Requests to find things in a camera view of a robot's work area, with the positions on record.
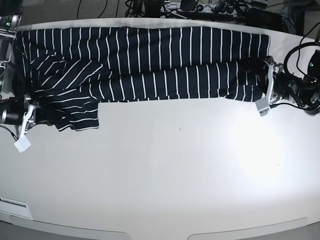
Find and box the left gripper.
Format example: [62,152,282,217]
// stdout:
[264,56,290,105]

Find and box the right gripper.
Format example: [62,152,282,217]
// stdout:
[15,96,40,138]

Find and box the navy white striped T-shirt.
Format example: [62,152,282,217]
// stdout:
[13,26,271,131]

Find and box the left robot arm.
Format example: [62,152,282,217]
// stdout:
[255,32,320,116]

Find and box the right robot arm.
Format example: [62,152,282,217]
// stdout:
[0,0,40,140]

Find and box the white label plate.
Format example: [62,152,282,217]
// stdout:
[0,197,33,220]

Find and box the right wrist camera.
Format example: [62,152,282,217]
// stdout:
[14,135,32,153]

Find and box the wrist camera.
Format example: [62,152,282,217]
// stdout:
[255,98,271,117]
[14,135,32,153]

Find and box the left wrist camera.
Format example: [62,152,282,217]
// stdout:
[255,98,271,117]

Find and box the black cable clutter background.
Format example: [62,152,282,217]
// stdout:
[77,0,320,33]

